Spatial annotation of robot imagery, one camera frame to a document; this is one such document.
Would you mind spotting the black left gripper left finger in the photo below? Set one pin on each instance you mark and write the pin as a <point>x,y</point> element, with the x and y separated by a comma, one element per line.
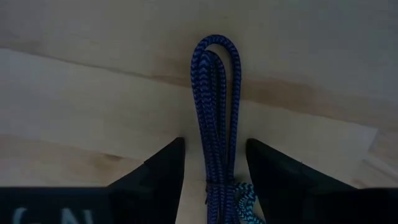
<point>149,199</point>

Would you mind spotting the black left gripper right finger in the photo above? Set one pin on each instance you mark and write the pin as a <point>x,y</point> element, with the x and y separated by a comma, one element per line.
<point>295,199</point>

